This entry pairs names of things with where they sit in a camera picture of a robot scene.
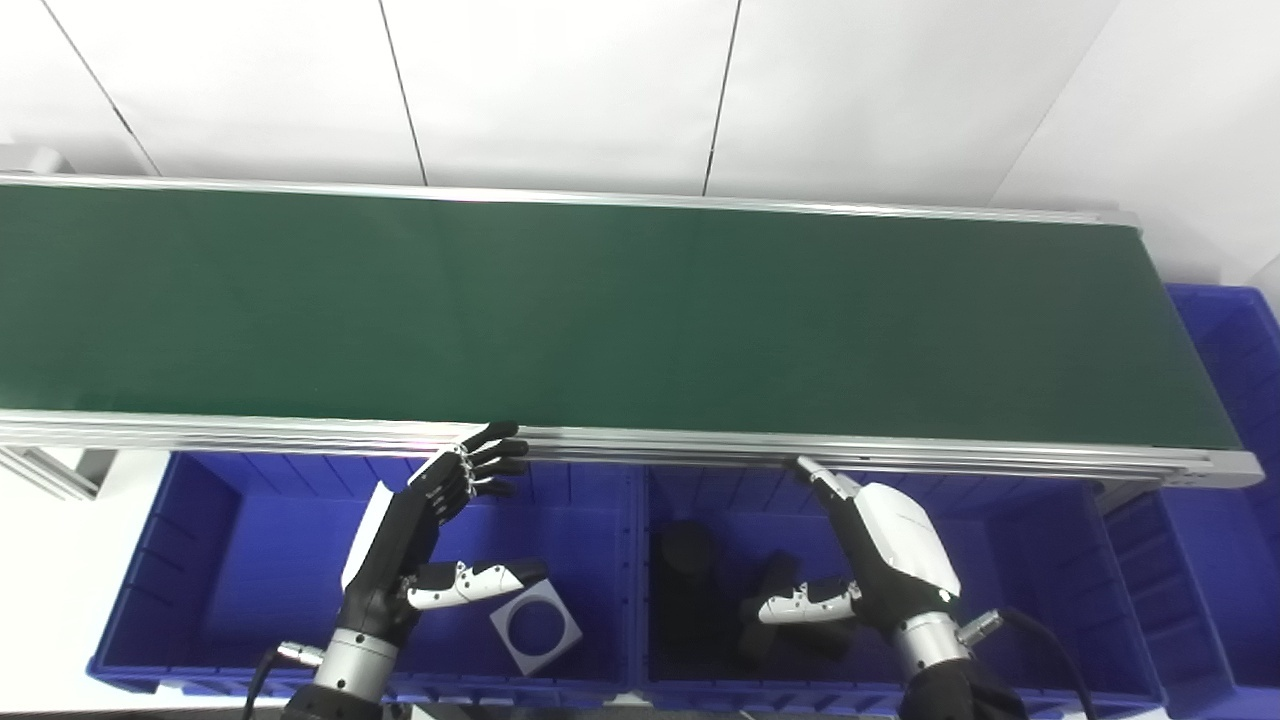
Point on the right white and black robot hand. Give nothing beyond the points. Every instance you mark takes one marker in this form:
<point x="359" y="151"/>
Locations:
<point x="900" y="560"/>

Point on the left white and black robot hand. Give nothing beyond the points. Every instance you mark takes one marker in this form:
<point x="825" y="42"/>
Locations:
<point x="395" y="560"/>

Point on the black cylinder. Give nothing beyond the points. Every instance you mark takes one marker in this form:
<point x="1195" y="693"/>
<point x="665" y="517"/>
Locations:
<point x="775" y="590"/>

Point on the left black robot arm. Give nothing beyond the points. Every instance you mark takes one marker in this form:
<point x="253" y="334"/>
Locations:
<point x="345" y="675"/>

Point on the blue plastic bin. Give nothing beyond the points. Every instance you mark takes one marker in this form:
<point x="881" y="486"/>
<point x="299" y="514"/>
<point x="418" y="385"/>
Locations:
<point x="1020" y="580"/>
<point x="230" y="570"/>
<point x="1220" y="520"/>

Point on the aluminium conveyor leg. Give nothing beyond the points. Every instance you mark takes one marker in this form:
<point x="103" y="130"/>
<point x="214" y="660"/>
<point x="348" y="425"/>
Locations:
<point x="50" y="470"/>
<point x="1125" y="497"/>

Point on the green conveyor belt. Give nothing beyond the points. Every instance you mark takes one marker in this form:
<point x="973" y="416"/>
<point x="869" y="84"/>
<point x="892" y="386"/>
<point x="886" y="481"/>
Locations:
<point x="620" y="320"/>

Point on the grey conveyor motor housing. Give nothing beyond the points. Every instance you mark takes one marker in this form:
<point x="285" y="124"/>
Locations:
<point x="25" y="160"/>

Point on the grey square plate round hole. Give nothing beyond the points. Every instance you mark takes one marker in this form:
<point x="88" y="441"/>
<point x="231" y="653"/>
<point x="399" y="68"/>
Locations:
<point x="505" y="628"/>

